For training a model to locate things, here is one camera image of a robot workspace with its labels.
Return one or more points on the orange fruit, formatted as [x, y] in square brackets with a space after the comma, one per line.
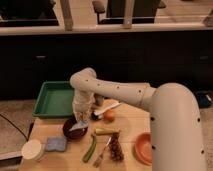
[109, 115]

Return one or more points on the dark grape bunch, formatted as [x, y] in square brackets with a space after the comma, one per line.
[115, 148]

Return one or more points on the white round lid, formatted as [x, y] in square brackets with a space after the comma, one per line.
[32, 150]

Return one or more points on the silver fork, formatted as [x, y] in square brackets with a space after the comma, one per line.
[99, 159]

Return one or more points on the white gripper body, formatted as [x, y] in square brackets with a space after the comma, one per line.
[82, 104]

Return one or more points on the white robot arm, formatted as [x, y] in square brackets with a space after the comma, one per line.
[176, 132]

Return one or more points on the blue sponge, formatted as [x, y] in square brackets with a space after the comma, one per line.
[58, 144]

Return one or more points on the light blue towel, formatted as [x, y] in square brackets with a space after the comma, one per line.
[79, 125]

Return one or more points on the orange bowl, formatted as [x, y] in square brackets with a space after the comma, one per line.
[142, 148]

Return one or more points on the green plastic tray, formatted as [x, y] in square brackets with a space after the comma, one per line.
[54, 100]

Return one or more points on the purple bowl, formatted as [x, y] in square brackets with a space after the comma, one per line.
[72, 135]

